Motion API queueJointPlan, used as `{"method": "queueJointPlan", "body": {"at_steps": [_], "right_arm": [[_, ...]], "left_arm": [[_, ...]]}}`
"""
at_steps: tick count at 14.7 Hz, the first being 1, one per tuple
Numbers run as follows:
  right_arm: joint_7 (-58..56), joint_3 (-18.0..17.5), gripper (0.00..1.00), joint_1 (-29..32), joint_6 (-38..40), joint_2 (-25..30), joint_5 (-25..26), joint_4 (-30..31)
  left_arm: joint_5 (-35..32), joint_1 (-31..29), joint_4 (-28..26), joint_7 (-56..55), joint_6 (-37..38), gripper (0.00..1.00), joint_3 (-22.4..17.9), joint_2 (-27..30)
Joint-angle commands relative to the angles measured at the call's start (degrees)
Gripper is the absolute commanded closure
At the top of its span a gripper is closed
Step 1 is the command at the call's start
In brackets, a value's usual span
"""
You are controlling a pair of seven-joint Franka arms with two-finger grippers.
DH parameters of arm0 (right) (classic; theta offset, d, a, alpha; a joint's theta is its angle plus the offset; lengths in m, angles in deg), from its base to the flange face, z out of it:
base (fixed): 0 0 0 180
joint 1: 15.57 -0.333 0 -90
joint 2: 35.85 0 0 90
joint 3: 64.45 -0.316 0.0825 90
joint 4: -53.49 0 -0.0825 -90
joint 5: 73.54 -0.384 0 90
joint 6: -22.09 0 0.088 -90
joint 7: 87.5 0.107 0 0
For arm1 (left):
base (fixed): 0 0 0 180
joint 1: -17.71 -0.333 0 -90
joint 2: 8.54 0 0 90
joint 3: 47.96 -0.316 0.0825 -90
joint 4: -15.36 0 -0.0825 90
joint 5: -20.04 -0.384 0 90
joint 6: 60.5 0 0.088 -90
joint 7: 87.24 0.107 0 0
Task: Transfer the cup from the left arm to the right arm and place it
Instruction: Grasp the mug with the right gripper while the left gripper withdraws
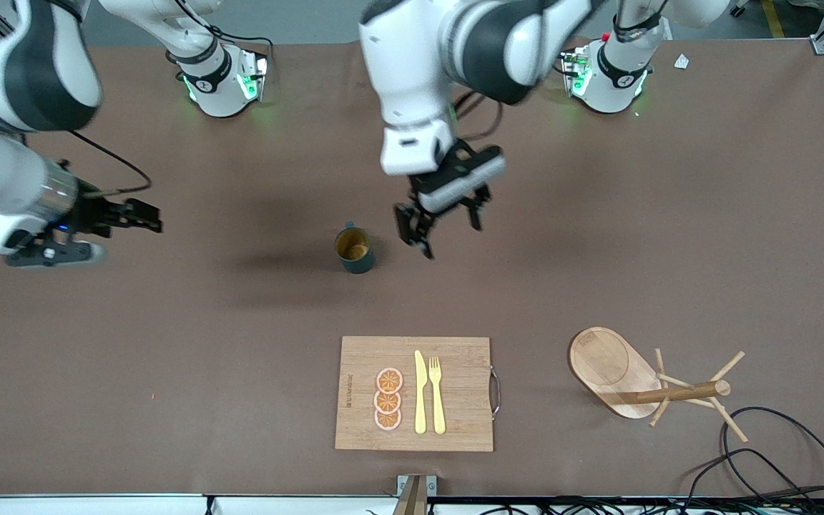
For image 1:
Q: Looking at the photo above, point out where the dark green cup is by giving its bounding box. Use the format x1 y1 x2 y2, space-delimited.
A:
334 222 376 275

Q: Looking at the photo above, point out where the wooden cup rack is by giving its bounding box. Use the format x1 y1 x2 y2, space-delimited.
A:
568 327 749 444

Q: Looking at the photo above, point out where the brown table cover sheet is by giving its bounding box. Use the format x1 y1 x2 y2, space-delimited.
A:
0 37 824 498

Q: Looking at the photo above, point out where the yellow plastic knife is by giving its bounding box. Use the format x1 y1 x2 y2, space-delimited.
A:
414 350 428 435

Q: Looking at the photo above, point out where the yellow plastic fork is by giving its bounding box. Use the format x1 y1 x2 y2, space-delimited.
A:
428 356 447 436

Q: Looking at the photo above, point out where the wooden cutting board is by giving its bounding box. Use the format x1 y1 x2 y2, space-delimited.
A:
335 336 502 453

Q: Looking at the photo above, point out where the black right base cable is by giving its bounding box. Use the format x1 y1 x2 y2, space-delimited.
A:
169 0 275 59

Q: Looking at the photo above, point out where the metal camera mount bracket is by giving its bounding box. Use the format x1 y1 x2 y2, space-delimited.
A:
392 474 438 515

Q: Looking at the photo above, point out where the white table edge rail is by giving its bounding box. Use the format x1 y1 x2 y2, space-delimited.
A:
0 494 824 515

